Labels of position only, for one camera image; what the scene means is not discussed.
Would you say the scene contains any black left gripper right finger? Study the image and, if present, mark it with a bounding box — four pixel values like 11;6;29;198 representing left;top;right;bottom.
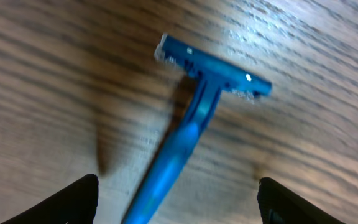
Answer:
257;177;343;224

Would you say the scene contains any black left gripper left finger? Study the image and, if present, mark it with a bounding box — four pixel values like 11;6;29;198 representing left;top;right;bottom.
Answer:
2;174;99;224

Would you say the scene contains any blue disposable razor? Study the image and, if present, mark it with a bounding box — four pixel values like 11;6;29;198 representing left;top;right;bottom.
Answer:
122;34;272;223

